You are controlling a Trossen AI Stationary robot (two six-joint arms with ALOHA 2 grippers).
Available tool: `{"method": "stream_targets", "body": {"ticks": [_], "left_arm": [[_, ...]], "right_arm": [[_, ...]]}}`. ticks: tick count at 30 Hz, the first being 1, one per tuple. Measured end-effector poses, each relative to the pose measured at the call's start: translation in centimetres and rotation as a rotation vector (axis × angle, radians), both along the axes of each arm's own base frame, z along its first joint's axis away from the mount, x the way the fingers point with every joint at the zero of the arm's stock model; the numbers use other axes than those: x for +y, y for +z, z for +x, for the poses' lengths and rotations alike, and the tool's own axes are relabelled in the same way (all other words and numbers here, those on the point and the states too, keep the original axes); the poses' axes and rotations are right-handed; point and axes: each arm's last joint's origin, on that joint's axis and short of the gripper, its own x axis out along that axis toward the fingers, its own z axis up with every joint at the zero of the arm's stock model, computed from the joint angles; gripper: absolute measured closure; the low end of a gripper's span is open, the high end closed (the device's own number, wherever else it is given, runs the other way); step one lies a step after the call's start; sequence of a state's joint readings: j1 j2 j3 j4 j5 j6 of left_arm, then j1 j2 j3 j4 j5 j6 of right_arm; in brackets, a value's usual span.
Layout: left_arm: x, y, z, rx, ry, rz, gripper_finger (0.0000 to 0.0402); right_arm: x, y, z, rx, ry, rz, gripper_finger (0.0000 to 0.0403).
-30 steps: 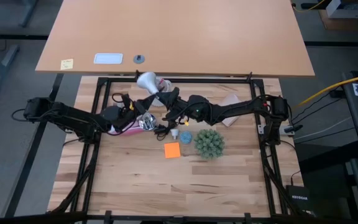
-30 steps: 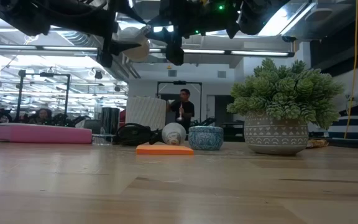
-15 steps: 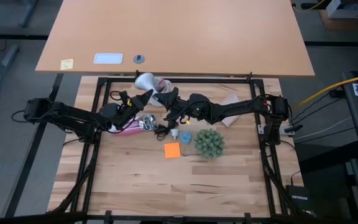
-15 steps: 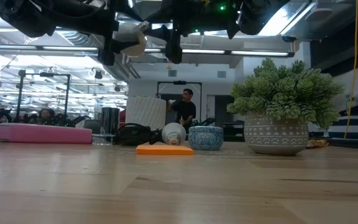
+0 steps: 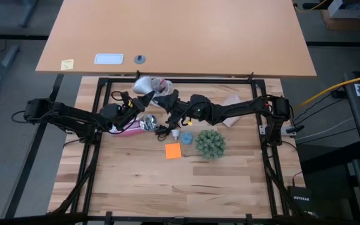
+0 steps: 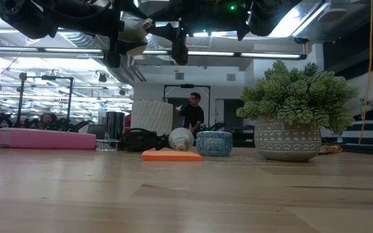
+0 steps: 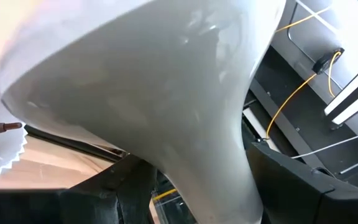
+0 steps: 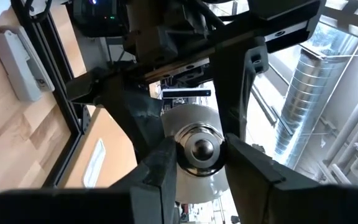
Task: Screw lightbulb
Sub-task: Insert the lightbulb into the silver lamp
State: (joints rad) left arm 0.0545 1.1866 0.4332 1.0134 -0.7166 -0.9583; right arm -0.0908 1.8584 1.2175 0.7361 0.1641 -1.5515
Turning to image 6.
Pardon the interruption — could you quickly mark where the blue patterned bowl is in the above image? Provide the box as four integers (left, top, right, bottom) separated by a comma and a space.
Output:
196, 130, 234, 157

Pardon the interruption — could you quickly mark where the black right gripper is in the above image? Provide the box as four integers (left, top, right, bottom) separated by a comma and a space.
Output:
147, 0, 252, 66

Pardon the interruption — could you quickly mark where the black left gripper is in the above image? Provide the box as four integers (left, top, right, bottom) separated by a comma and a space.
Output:
62, 0, 148, 69

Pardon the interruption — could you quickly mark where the pink case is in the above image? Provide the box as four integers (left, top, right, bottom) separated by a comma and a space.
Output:
0, 127, 96, 150

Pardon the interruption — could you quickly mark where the black background rig frame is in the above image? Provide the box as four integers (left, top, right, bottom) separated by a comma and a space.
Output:
15, 72, 74, 128
163, 83, 212, 130

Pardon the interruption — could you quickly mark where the white ribbed mug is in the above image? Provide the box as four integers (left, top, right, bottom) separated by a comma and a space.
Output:
130, 99, 174, 136

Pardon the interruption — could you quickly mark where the black monitor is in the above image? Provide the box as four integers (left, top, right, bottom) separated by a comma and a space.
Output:
223, 98, 244, 130

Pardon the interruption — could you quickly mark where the green succulent in patterned pot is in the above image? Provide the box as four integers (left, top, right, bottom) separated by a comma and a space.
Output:
236, 60, 359, 162

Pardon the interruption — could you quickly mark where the yellow cable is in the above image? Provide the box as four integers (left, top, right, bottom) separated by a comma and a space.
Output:
357, 0, 373, 146

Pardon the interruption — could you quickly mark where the bright ceiling light panel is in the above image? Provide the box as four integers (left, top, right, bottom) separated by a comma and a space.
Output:
267, 0, 332, 38

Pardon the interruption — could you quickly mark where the black lamp power cable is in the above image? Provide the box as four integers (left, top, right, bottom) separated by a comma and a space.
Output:
118, 127, 171, 152

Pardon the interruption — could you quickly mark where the linear ceiling light fixture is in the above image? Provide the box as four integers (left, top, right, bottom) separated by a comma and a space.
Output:
0, 45, 308, 61

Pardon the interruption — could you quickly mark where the small white light bulb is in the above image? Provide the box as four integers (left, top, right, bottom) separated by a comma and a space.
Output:
168, 127, 195, 152

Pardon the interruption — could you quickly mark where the person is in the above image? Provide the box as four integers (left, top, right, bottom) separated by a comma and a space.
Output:
172, 92, 205, 137
27, 111, 58, 130

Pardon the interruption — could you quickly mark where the orange sticky note pad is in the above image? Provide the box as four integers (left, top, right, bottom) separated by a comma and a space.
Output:
141, 150, 203, 162

